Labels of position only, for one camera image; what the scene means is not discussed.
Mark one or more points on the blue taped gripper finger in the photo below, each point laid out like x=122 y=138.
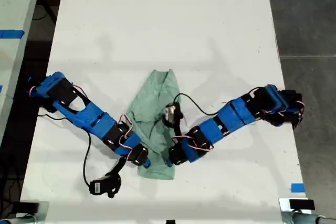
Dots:
x=169 y=163
x=147 y=163

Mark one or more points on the pale green T-shirt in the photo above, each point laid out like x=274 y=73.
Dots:
x=155 y=119

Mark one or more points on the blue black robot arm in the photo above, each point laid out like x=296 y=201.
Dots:
x=86 y=116
x=241 y=119

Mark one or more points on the small black box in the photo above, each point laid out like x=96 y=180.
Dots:
x=29 y=207
x=302 y=204

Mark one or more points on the short blue tape strip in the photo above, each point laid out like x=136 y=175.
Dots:
x=298 y=187

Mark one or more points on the grey metal pipe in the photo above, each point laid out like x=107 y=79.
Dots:
x=312 y=219

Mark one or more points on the long blue tape strip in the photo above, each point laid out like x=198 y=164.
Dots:
x=11 y=34

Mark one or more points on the grey side table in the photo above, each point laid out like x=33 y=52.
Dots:
x=15 y=11

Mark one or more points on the short black camera stalk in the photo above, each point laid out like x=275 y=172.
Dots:
x=119 y=165
x=177 y=133

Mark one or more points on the black camera box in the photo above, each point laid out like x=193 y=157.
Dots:
x=172 y=113
x=103 y=185

